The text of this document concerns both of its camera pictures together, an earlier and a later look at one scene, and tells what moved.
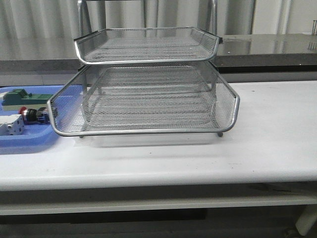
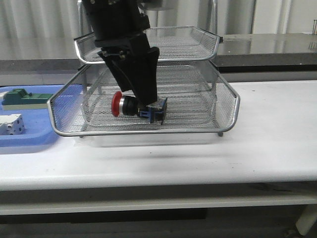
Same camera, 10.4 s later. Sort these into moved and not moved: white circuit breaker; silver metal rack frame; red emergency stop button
Moved: red emergency stop button
Not moved: silver metal rack frame; white circuit breaker
